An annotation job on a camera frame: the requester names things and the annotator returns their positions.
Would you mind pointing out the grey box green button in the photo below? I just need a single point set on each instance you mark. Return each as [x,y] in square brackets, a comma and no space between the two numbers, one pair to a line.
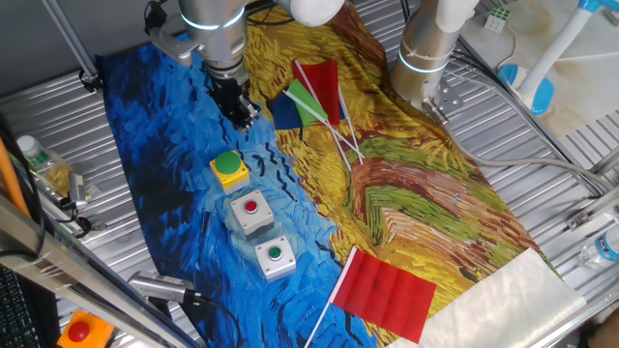
[275,265]

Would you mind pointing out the small silver clamp device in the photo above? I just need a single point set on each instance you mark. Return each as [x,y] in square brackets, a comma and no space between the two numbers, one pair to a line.
[77,191]

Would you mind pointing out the large red flag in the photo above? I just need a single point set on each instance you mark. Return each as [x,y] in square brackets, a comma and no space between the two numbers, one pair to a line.
[387,295]

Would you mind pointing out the white and blue desk lamp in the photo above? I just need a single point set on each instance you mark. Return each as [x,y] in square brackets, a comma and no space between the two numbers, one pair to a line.
[556,48]

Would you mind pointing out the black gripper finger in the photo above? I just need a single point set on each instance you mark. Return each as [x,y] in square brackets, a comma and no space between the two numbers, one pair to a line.
[250,111]
[240,116]

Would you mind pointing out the small dark blue flag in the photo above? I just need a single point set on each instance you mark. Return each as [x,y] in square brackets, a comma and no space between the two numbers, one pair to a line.
[285,116]

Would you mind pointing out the silver ribbed handheld device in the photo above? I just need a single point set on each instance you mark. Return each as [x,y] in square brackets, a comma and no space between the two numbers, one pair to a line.
[157,286]

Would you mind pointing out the grey box red button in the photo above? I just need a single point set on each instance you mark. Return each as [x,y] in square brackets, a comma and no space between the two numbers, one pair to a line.
[251,220]

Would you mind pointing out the black keyboard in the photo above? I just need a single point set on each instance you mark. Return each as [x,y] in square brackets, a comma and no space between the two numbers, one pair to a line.
[19,314]

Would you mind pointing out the painted landscape print cloth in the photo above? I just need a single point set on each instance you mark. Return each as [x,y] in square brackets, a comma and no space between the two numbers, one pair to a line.
[411,203]

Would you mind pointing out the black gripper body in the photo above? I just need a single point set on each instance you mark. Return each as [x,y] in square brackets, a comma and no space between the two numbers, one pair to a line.
[227,92]

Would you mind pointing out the plastic bottle yellow liquid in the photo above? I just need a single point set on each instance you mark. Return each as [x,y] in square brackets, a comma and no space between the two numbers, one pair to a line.
[43,164]

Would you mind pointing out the wrist camera with silver bracket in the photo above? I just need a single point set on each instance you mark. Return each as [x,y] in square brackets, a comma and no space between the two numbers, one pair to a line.
[171,46]

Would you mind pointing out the aluminium frame beam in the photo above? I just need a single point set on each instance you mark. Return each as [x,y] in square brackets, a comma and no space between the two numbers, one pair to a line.
[72,270]

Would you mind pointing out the orange emergency stop box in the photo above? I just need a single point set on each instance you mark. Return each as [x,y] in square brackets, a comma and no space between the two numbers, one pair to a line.
[84,331]

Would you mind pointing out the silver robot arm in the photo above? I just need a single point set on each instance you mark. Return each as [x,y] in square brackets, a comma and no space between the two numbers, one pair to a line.
[217,29]

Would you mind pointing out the small green flag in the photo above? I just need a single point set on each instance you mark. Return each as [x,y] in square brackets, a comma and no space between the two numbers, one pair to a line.
[304,104]

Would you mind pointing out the orange pole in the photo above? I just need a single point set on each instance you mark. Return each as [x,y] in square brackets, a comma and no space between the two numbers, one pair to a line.
[10,179]

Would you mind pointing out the aluminium profile bracket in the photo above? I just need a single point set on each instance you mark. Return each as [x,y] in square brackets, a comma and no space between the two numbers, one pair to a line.
[592,210]

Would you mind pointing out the white marbled sheet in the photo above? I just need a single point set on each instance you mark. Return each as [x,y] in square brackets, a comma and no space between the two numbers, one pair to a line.
[498,309]

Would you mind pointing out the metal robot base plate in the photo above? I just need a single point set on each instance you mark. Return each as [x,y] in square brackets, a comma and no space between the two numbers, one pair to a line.
[450,96]

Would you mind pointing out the yellow box green mushroom button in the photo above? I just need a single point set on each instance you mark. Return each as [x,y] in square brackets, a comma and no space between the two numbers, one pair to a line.
[232,180]

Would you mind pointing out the small red flag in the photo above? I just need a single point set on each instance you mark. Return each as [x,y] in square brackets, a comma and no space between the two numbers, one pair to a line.
[321,87]

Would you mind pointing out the grey metal rod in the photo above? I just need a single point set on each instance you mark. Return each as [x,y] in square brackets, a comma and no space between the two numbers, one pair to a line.
[72,46]

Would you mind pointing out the water bottle blue label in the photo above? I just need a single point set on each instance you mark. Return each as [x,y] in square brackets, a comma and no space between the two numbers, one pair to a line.
[602,249]

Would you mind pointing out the rubik's cube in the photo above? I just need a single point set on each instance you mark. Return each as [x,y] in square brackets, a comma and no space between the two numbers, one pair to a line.
[497,19]

